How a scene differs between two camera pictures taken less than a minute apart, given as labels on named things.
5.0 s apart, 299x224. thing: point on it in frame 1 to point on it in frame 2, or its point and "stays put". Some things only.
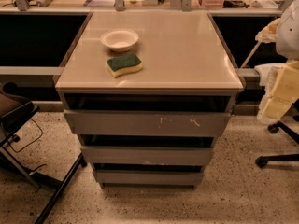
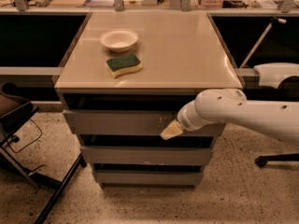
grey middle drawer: [148, 155] stays put
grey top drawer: [146, 123] stays put
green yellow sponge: [119, 65] stays put
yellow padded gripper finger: [280, 92] to [192, 116]
